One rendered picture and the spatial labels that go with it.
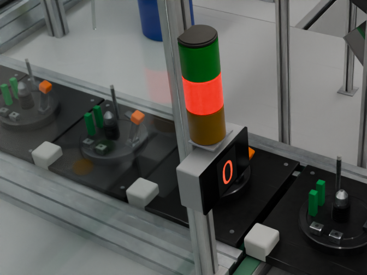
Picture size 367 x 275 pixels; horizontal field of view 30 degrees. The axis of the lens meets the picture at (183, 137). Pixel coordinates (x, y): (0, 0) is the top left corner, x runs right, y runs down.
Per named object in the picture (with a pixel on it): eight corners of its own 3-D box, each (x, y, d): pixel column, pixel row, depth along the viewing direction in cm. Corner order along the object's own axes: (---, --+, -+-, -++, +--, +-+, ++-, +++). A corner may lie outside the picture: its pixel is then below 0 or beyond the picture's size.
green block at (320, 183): (324, 202, 118) (325, 180, 115) (321, 207, 118) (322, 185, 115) (318, 200, 119) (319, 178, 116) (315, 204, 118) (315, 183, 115)
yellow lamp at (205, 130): (232, 129, 93) (230, 99, 90) (213, 149, 90) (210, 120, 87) (202, 119, 96) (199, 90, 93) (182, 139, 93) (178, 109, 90)
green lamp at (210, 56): (228, 66, 87) (225, 33, 84) (207, 87, 84) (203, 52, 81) (195, 58, 90) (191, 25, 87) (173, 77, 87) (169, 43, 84)
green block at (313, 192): (317, 212, 117) (318, 191, 114) (314, 216, 116) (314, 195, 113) (311, 210, 117) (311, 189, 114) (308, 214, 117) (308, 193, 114)
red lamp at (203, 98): (230, 99, 90) (228, 67, 87) (210, 119, 87) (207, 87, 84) (199, 89, 93) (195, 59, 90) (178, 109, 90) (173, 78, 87)
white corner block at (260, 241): (280, 246, 117) (280, 229, 114) (267, 264, 114) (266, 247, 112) (256, 237, 119) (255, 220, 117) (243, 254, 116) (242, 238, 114)
